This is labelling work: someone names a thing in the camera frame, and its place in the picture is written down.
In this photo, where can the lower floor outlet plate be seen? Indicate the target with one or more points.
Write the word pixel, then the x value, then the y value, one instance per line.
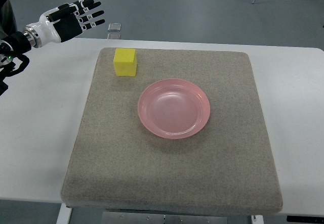
pixel 114 36

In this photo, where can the floor outlet plate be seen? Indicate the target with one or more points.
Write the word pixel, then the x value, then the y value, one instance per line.
pixel 114 27
pixel 114 36

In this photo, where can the pink plate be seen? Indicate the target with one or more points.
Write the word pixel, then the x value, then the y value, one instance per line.
pixel 173 108

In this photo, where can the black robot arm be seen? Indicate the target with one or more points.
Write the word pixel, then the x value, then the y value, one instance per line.
pixel 14 45

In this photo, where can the white table leg frame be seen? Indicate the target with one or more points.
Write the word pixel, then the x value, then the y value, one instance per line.
pixel 64 214

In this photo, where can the yellow foam block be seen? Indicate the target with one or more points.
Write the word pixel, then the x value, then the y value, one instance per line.
pixel 125 62

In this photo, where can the upper floor outlet plate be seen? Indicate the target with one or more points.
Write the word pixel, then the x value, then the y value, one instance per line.
pixel 114 27

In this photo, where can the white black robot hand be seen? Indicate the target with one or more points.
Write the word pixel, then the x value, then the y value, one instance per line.
pixel 63 23

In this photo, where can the grey metal base plate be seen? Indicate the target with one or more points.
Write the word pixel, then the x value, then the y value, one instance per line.
pixel 123 217

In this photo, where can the beige felt mat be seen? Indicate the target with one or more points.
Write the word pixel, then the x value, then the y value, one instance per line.
pixel 227 168

